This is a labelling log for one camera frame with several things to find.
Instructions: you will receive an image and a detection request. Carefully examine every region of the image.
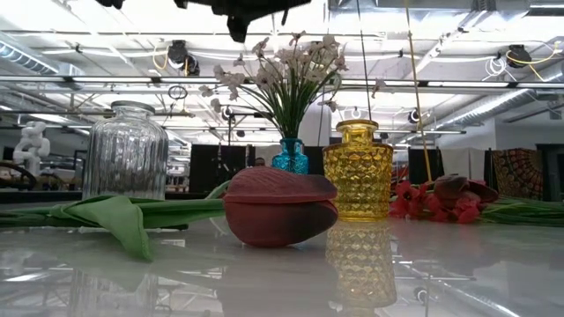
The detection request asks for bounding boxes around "patterned red tapestry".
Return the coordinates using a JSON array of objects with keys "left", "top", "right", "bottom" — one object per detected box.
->
[{"left": 491, "top": 148, "right": 545, "bottom": 202}]

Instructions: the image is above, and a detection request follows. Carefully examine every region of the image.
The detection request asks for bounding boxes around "black partition panel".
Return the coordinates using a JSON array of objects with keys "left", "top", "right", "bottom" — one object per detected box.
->
[
  {"left": 407, "top": 147, "right": 446, "bottom": 191},
  {"left": 189, "top": 144, "right": 256, "bottom": 195}
]

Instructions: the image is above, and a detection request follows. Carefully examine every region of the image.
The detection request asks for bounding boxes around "long yellow cable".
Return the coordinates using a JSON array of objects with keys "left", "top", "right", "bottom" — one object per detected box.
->
[{"left": 404, "top": 0, "right": 434, "bottom": 180}]

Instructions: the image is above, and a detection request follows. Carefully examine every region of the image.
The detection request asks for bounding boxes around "clear ribbed glass vase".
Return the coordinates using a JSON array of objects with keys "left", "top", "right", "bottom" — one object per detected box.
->
[{"left": 82, "top": 100, "right": 170, "bottom": 202}]

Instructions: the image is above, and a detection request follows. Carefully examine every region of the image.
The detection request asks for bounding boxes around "yellow diamond-pattern glass vase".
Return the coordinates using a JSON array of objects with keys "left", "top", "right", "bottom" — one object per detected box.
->
[{"left": 322, "top": 119, "right": 395, "bottom": 223}]

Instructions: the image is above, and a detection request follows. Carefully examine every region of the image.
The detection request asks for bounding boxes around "white hanging cloth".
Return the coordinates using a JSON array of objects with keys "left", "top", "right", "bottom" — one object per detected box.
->
[{"left": 440, "top": 147, "right": 491, "bottom": 190}]

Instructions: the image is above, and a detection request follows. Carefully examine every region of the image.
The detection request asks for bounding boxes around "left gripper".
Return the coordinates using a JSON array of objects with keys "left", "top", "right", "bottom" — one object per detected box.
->
[{"left": 174, "top": 0, "right": 312, "bottom": 43}]

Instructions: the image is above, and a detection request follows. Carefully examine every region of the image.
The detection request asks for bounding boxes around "long black cable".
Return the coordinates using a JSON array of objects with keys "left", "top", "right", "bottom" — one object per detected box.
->
[{"left": 354, "top": 0, "right": 374, "bottom": 121}]

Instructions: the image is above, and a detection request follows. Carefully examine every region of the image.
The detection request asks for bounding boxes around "silver air duct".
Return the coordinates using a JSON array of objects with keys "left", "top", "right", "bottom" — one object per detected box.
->
[{"left": 434, "top": 87, "right": 564, "bottom": 133}]

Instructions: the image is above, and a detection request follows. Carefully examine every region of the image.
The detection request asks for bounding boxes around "dark red artificial tulip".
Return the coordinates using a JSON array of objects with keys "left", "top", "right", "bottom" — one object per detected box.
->
[
  {"left": 0, "top": 166, "right": 339, "bottom": 263},
  {"left": 434, "top": 174, "right": 501, "bottom": 204}
]

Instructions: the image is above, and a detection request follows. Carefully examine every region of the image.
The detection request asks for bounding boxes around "small blue glass vase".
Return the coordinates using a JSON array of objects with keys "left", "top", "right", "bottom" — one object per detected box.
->
[{"left": 271, "top": 137, "right": 310, "bottom": 175}]

